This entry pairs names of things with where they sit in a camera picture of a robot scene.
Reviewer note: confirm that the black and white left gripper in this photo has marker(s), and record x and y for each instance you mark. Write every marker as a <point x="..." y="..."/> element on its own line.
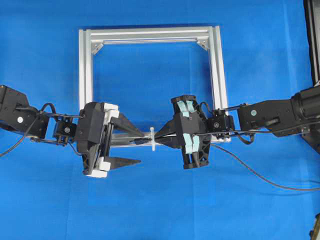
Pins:
<point x="95" y="119"/>

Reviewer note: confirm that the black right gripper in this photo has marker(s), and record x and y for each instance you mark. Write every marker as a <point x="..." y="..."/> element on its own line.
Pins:
<point x="189" y="123"/>

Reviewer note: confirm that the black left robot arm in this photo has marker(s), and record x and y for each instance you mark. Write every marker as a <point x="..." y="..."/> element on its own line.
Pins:
<point x="43" y="125"/>

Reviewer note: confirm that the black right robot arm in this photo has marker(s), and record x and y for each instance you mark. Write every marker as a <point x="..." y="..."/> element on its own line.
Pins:
<point x="279" y="117"/>

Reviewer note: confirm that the blue table mat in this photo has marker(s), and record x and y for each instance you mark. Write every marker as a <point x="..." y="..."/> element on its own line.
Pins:
<point x="43" y="192"/>

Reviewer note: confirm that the dark object bottom right corner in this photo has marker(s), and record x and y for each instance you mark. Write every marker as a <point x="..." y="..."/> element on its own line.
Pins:
<point x="315" y="232"/>

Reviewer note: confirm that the aluminium extrusion frame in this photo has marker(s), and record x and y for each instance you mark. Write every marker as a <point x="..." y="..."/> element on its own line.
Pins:
<point x="90" y="41"/>

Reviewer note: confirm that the black rail at right edge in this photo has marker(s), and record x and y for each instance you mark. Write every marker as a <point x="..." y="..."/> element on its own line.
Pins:
<point x="312" y="19"/>

